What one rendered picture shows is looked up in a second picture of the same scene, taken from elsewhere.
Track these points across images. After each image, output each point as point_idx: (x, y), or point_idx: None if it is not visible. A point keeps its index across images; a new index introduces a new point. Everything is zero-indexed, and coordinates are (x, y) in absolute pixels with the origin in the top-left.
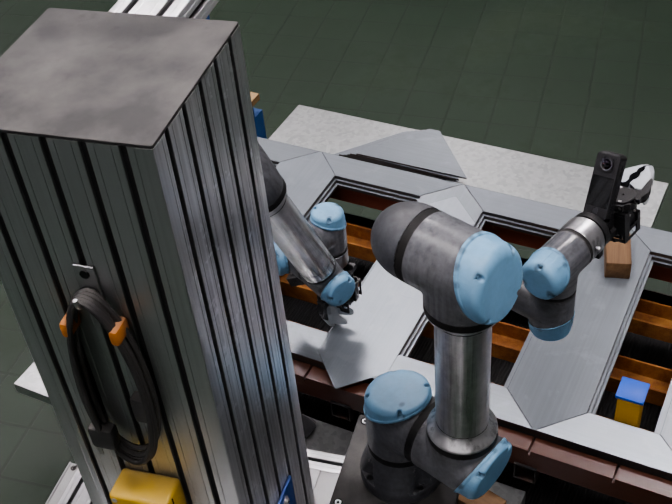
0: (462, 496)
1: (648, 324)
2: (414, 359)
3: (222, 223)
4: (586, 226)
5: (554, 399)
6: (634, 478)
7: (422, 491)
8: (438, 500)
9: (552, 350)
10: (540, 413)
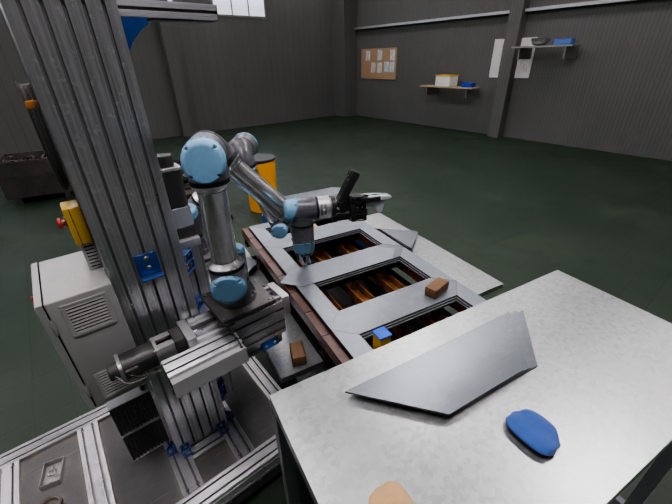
0: (292, 345)
1: None
2: (316, 287)
3: (81, 75)
4: (323, 197)
5: (351, 323)
6: None
7: (229, 303)
8: (234, 311)
9: (371, 307)
10: (339, 325)
